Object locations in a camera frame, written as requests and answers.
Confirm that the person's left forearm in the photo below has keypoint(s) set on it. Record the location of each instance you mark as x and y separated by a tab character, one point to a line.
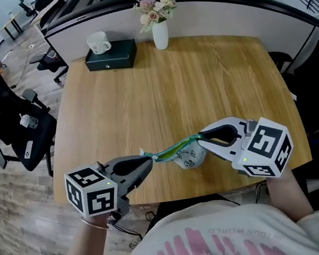
83	251

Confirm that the person's right forearm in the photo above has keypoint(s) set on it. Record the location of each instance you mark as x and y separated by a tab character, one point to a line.
289	196

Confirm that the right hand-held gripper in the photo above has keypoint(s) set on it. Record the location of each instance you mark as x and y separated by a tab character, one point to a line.
266	148

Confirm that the white vase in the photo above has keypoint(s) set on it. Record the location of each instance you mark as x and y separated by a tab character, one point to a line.
160	37

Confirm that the light blue cloth pouch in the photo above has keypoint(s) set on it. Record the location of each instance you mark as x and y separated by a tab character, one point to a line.
190	158

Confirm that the beige partition with black rail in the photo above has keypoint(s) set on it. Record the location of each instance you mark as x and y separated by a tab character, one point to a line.
219	17

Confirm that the pink and cream flower bouquet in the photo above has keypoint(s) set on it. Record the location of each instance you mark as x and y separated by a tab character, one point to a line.
154	8

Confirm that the white smartphone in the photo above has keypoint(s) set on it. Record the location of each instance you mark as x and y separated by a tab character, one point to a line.
29	150

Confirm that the person's white printed shirt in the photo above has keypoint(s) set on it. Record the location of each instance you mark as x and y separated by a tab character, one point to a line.
212	242

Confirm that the white mug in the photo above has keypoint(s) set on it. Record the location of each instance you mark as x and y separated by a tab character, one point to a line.
97	43

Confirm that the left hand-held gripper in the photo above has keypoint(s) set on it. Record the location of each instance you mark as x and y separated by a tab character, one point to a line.
91	192

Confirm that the dark green tissue box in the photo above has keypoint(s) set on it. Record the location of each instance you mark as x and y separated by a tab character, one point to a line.
114	58

